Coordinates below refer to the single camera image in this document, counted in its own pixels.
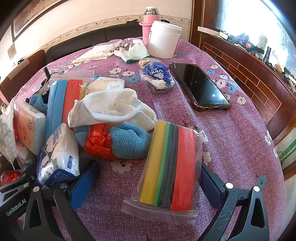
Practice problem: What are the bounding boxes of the blue floral tissue pack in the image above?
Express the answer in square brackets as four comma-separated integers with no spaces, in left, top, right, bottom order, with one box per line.
[36,123,80,189]

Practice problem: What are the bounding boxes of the pink tissue pack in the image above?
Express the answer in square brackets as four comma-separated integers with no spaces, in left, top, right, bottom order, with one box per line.
[13,99,46,156]

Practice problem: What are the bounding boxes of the yellow red sponge pack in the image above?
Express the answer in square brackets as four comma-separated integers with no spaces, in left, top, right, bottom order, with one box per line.
[121,120,203,225]

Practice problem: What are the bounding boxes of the small blue cloth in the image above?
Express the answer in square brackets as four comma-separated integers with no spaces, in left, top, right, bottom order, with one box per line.
[29,94,48,115]

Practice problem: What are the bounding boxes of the blue cloth with red bag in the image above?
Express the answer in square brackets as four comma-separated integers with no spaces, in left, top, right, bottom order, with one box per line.
[74,123,152,161]

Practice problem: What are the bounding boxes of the blue red sponge pack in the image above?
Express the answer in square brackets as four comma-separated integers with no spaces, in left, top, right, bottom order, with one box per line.
[45,70,94,140]

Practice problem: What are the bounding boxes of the white towel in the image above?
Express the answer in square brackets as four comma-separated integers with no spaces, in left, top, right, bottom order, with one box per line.
[67,88,157,131]

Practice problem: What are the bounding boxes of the white tissue pack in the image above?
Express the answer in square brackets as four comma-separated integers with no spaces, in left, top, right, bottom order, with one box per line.
[86,77,125,94]

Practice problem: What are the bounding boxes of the white red plastic bag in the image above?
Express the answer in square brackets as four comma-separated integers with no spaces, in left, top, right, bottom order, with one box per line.
[0,98,16,169]

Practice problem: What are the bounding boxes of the purple floral tablecloth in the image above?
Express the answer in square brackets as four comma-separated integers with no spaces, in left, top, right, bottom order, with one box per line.
[14,37,286,241]

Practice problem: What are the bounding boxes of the brown armchair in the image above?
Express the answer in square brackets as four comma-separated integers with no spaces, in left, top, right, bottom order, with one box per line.
[1,50,45,105]

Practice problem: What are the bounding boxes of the black smartphone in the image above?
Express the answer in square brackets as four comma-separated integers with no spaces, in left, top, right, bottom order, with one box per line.
[169,63,230,111]

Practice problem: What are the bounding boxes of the wooden sideboard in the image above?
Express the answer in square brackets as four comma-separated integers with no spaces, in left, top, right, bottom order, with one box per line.
[199,33,295,145]

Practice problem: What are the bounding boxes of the white paper booklet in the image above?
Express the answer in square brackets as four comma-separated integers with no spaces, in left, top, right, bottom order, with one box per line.
[71,44,113,64]

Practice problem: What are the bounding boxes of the blue white tissue bag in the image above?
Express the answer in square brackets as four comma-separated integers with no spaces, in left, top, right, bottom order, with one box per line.
[138,58,175,93]

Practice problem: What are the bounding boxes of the white work glove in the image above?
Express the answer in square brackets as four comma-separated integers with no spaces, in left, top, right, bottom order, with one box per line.
[114,39,150,63]

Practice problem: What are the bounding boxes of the white plastic jar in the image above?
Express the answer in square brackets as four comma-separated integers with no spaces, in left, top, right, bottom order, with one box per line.
[147,21,182,59]

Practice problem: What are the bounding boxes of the black sofa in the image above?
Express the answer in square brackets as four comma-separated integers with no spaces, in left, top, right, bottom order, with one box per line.
[45,20,142,64]

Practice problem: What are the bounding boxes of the pink thermos bottle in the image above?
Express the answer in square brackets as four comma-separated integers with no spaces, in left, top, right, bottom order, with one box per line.
[139,6,161,47]

